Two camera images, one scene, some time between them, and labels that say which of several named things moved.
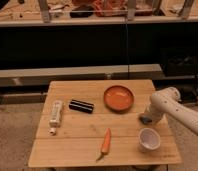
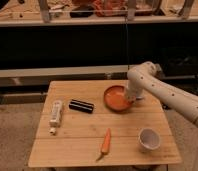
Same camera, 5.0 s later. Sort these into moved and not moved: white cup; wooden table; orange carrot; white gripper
Moved: white gripper
Not moved: wooden table; white cup; orange carrot
